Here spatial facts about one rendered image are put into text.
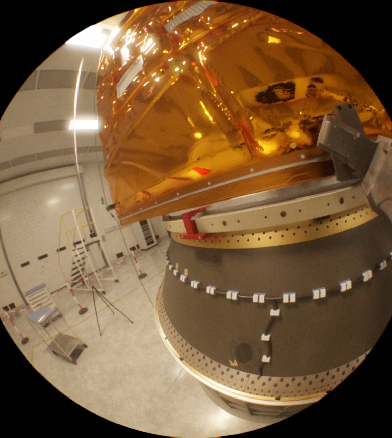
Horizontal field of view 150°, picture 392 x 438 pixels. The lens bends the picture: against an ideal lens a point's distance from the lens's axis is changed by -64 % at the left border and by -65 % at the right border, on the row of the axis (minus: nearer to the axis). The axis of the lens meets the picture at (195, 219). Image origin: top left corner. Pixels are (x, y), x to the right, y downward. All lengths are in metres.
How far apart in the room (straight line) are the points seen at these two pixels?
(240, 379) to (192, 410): 1.33
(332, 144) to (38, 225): 7.71
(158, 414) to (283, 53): 2.46
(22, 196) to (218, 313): 7.99
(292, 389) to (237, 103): 0.85
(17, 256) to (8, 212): 1.86
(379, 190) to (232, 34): 0.63
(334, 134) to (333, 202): 0.20
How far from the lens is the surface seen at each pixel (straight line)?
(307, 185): 0.41
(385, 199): 0.15
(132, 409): 2.16
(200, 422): 1.84
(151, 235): 8.05
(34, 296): 4.67
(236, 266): 0.45
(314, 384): 0.60
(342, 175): 0.36
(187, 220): 0.48
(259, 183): 0.45
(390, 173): 0.16
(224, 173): 0.48
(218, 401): 1.81
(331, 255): 0.43
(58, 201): 7.70
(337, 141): 0.23
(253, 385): 0.59
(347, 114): 0.33
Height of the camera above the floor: 1.77
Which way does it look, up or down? 7 degrees down
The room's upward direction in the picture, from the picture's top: 16 degrees counter-clockwise
